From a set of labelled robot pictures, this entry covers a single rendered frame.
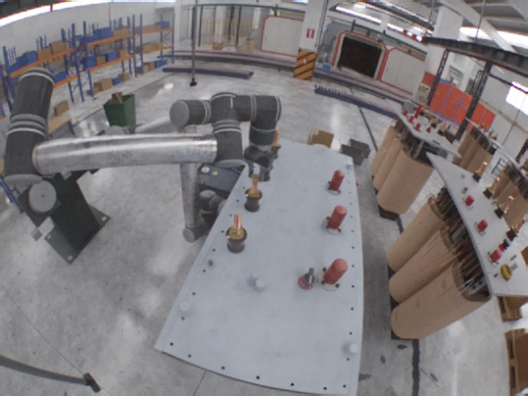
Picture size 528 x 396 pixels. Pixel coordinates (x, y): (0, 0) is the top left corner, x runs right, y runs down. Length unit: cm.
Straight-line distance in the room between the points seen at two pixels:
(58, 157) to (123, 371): 207
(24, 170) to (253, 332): 94
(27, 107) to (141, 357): 213
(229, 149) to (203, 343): 70
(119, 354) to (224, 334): 174
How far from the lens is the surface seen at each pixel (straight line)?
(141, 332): 242
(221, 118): 79
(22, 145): 79
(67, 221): 293
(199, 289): 94
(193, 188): 128
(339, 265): 93
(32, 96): 84
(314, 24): 1110
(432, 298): 213
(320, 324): 95
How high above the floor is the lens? 223
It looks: 43 degrees down
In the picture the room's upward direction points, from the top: 10 degrees clockwise
